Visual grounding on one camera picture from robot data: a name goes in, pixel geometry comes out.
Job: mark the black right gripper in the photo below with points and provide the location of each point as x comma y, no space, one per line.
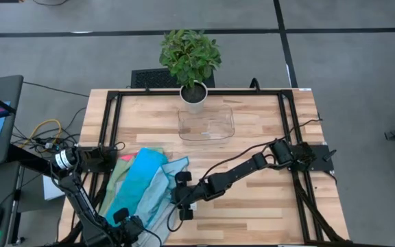
187,195

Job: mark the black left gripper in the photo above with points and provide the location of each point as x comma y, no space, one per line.
132,228

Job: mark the light blue teal-edged towel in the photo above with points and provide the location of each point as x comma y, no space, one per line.
156,195

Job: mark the bright blue ribbed towel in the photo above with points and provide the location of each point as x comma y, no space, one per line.
139,178

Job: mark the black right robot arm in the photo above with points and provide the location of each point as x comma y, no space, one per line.
238,173

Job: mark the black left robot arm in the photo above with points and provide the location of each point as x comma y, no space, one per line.
81,202

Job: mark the white handwritten paper tag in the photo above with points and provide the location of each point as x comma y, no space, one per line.
194,206

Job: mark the pale green towel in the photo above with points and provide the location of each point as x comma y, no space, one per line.
117,182

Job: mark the pink towel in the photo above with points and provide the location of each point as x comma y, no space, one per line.
128,157

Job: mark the clear plastic bin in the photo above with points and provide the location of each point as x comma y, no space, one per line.
206,125

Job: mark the white paper sheet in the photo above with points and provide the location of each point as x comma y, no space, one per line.
51,190

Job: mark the white plant pot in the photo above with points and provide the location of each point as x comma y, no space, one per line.
193,106

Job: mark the black floor grille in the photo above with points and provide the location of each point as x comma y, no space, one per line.
149,79

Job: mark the green leafy plant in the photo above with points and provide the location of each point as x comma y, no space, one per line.
189,55

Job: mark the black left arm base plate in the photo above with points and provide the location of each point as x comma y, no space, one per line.
96,159

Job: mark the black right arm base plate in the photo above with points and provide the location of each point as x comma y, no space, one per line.
321,159

